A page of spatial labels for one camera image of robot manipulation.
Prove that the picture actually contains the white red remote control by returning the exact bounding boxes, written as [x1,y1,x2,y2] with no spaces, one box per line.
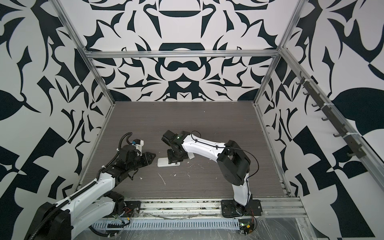
[157,158,181,168]

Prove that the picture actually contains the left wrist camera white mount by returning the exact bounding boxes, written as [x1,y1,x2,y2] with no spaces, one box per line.
[132,139,144,153]

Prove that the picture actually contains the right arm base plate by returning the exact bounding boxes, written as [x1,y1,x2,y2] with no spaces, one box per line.
[221,199,263,218]

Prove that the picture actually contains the white slotted cable duct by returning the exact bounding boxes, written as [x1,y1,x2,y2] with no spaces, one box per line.
[93,219,240,231]

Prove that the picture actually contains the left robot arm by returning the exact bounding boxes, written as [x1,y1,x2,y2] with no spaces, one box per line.
[25,132,156,240]

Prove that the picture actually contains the small electronics board right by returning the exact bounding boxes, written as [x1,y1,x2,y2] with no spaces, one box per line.
[239,218,258,235]

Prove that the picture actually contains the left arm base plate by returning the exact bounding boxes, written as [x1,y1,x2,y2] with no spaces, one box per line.
[111,201,141,218]

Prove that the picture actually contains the black wall hook rail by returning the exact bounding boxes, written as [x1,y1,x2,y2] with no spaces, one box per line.
[297,72,367,159]

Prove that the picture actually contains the white battery cover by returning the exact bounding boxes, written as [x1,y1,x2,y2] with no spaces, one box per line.
[188,153,195,160]

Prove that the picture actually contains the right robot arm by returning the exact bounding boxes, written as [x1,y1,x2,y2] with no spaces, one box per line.
[158,130,252,210]

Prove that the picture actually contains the aluminium frame rail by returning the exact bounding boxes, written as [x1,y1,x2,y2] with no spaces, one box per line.
[85,50,278,59]

